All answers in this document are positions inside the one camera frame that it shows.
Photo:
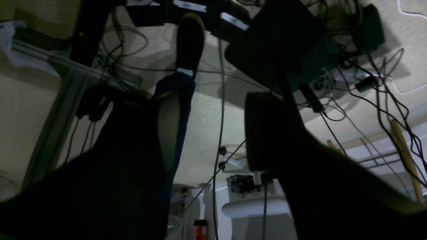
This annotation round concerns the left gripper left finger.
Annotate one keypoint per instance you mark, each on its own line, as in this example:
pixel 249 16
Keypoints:
pixel 95 196

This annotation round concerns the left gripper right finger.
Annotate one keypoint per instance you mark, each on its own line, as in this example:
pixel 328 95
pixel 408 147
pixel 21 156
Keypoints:
pixel 330 196

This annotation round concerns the blue jeans leg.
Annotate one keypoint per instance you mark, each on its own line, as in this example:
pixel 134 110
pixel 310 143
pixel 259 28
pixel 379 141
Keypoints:
pixel 172 105

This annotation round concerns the white round stand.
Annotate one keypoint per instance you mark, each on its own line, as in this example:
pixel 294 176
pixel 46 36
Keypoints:
pixel 270 201

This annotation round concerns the wooden stick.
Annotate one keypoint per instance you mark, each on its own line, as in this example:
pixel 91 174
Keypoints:
pixel 408 162

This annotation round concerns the red black can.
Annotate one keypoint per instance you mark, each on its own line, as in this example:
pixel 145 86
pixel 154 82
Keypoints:
pixel 200 230

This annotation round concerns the black power adapter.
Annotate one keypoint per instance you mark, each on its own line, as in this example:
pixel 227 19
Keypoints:
pixel 311 98

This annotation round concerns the dark shoe of person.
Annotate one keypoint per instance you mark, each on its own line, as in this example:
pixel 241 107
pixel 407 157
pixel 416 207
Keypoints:
pixel 190 42

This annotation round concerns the aluminium frame profile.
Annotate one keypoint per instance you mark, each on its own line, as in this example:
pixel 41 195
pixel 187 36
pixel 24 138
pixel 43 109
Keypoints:
pixel 75 79

